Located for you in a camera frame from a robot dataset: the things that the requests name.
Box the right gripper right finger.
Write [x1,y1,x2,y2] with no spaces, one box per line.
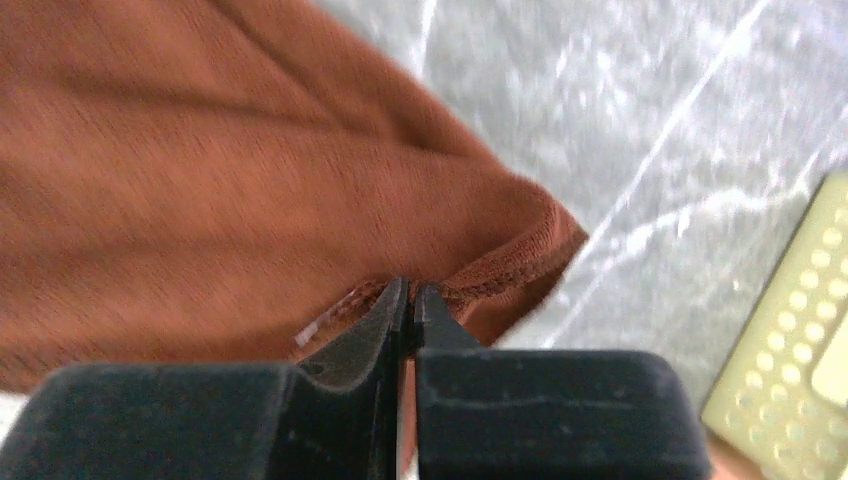
[414,286,712,479]

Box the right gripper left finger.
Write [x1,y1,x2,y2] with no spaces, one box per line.
[1,279,408,479]

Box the brown towel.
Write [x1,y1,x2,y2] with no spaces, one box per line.
[1,1,586,393]

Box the green plastic basket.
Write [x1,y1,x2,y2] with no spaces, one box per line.
[701,172,847,479]

